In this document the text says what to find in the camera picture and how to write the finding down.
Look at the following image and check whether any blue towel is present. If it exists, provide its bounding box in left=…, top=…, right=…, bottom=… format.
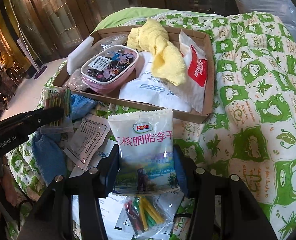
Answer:
left=31, top=94, right=98, bottom=185

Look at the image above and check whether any bag of coloured sticks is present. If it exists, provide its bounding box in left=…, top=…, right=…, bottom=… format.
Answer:
left=43, top=88, right=71, bottom=127

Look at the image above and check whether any small white printed sachet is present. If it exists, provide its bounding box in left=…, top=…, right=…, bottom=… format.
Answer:
left=99, top=190, right=184, bottom=239

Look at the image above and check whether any beige printed sachet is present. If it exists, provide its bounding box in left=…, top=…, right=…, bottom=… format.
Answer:
left=64, top=114, right=110, bottom=171

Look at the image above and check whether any Dole snack bag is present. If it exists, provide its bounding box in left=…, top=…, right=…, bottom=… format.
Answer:
left=108, top=108, right=178, bottom=196

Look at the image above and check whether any bag of coloured clips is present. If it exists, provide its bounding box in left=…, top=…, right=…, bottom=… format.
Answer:
left=123, top=196, right=173, bottom=239

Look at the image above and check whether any clear bag grey fabric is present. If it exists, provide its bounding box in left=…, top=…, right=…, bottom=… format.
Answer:
left=64, top=33, right=128, bottom=93

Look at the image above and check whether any pink cartoon zip pouch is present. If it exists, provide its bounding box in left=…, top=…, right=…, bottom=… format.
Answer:
left=81, top=45, right=139, bottom=94

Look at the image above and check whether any white medical gauze packet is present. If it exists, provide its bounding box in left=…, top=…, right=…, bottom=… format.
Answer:
left=119, top=51, right=191, bottom=112

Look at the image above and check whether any yellow towel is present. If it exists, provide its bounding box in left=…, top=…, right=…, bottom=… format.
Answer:
left=127, top=18, right=187, bottom=86

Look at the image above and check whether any white pouch red label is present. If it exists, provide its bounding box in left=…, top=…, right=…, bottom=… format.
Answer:
left=169, top=31, right=208, bottom=113

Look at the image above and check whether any white foam block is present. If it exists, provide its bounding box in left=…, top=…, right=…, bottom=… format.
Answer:
left=67, top=36, right=94, bottom=75

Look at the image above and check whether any person left hand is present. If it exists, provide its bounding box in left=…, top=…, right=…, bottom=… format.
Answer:
left=0, top=157, right=18, bottom=221

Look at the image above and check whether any shallow cardboard tray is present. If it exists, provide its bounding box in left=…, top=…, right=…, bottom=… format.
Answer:
left=52, top=25, right=216, bottom=124

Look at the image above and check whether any green white patterned quilt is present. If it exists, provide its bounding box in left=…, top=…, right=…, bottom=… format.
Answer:
left=5, top=11, right=296, bottom=240

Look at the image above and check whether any wooden glass door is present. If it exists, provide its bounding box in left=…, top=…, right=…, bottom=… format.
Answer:
left=0, top=0, right=238, bottom=68

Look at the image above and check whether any green bed sheet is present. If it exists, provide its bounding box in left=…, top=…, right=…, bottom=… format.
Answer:
left=92, top=6, right=214, bottom=32

